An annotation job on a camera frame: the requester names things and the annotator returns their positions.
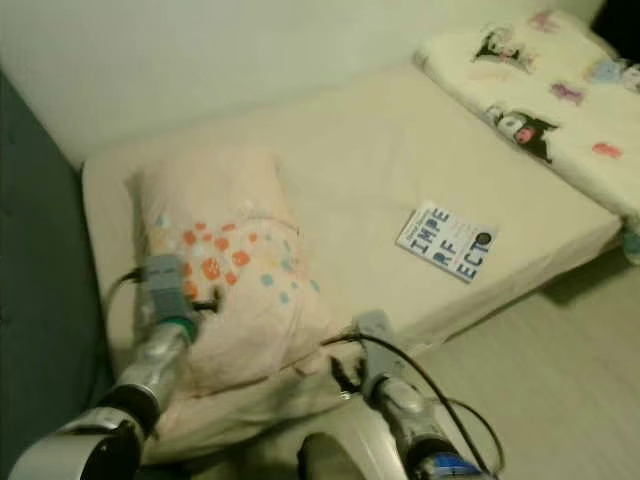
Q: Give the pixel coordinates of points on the white book with blue letters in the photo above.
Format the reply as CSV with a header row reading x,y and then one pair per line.
x,y
445,240

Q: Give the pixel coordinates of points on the pink pillow with orange spots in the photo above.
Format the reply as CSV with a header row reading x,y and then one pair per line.
x,y
230,250

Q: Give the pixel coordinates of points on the white cartoon print blanket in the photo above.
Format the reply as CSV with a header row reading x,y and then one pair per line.
x,y
540,80

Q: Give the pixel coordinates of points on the beige mattress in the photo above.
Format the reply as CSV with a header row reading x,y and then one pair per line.
x,y
360,160

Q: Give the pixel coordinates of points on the grey upholstered headboard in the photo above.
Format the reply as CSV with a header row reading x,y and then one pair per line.
x,y
50,350

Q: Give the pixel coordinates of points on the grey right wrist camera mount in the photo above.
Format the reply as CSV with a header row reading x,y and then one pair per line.
x,y
373,340

